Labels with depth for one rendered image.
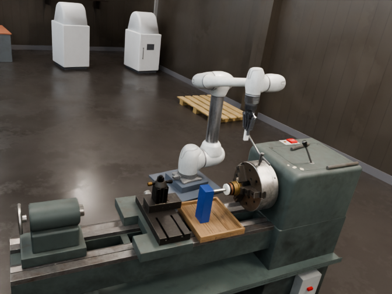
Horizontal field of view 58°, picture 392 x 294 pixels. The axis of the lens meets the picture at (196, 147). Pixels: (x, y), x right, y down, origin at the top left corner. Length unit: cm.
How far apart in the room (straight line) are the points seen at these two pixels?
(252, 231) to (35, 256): 122
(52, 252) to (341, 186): 176
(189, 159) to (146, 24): 689
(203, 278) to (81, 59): 750
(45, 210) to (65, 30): 735
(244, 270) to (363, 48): 412
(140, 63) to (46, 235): 766
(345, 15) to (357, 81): 100
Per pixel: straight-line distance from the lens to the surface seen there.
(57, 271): 192
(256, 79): 211
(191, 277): 236
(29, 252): 196
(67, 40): 901
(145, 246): 194
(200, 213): 219
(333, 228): 273
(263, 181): 217
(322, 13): 624
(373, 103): 574
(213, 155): 280
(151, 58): 939
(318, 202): 244
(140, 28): 920
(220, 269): 245
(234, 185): 220
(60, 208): 185
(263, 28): 672
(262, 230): 234
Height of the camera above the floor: 218
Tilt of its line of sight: 24 degrees down
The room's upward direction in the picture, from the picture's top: 8 degrees clockwise
